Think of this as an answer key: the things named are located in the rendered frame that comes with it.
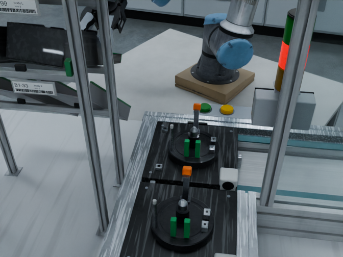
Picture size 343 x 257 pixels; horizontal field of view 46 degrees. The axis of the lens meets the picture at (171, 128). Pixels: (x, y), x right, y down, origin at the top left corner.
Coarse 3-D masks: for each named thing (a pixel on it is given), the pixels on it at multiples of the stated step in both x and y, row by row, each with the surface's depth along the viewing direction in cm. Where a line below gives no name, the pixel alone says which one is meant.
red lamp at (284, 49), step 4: (284, 44) 74; (284, 48) 75; (280, 52) 77; (284, 52) 75; (280, 56) 76; (284, 56) 75; (280, 60) 77; (284, 60) 76; (280, 64) 77; (284, 64) 76; (284, 68) 76
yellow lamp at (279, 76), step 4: (280, 68) 77; (280, 72) 78; (276, 76) 80; (280, 76) 78; (276, 80) 80; (280, 80) 78; (276, 84) 80; (280, 84) 79; (276, 88) 80; (280, 88) 79
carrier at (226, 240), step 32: (160, 192) 98; (192, 192) 98; (224, 192) 98; (128, 224) 90; (160, 224) 88; (192, 224) 88; (224, 224) 90; (128, 256) 83; (160, 256) 84; (192, 256) 84; (224, 256) 81
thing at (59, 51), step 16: (16, 32) 79; (32, 32) 78; (48, 32) 77; (64, 32) 76; (16, 48) 80; (32, 48) 79; (48, 48) 78; (64, 48) 77; (96, 48) 90; (48, 64) 79; (96, 64) 91
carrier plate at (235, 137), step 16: (160, 128) 118; (176, 128) 118; (208, 128) 118; (224, 128) 118; (160, 144) 112; (224, 144) 112; (160, 160) 107; (224, 160) 107; (144, 176) 102; (160, 176) 102; (176, 176) 102; (192, 176) 102; (208, 176) 102
